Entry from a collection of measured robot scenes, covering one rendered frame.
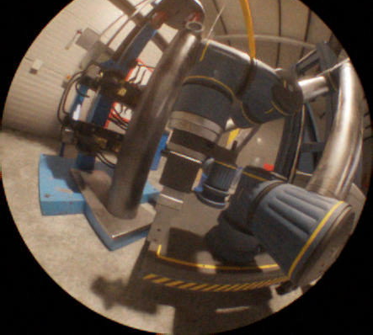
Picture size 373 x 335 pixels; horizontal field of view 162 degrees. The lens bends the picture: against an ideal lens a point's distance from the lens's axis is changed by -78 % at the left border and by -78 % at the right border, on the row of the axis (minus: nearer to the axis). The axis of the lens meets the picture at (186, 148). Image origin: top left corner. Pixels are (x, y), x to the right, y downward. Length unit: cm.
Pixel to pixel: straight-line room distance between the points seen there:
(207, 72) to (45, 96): 284
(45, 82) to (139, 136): 252
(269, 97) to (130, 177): 68
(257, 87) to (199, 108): 13
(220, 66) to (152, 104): 51
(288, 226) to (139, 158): 66
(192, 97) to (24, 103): 292
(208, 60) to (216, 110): 10
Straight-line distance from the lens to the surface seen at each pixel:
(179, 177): 18
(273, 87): 29
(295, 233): 29
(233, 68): 26
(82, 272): 77
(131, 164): 71
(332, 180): 37
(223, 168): 94
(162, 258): 44
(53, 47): 309
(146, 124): 69
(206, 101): 21
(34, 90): 295
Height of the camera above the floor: 68
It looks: level
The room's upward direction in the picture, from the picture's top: 20 degrees clockwise
